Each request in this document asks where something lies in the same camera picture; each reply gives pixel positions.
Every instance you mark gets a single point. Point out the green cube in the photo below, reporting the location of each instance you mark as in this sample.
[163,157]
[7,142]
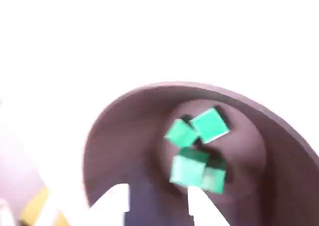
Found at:
[214,179]
[180,133]
[210,125]
[187,171]

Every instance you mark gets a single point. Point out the white breadboard yellow backing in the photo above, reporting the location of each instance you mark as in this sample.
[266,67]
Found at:
[35,206]

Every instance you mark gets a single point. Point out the black pot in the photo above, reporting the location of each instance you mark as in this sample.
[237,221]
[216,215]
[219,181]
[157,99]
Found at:
[124,141]

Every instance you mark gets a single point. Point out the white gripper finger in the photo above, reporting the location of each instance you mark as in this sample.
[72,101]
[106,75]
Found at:
[199,206]
[112,203]

